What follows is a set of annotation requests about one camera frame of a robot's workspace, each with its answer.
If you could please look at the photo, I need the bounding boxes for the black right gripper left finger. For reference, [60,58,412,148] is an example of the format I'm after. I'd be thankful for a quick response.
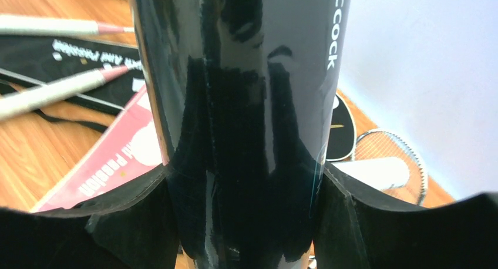
[1,165,179,268]

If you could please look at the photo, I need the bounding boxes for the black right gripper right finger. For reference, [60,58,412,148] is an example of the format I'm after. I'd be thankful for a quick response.
[314,164,497,268]

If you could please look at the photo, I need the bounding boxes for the pink badminton racket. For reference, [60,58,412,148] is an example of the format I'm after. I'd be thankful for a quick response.
[1,62,142,121]
[1,14,134,36]

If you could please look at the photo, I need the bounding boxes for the black shuttlecock tube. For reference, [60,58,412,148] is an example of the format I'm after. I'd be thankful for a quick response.
[129,0,351,268]

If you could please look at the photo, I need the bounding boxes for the pink racket cover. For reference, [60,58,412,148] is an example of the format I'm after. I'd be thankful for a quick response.
[31,87,163,213]

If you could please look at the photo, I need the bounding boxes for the white racket left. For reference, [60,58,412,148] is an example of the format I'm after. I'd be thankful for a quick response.
[351,129,429,206]

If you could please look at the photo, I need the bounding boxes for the black racket cover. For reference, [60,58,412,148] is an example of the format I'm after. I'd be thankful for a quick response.
[1,35,356,166]

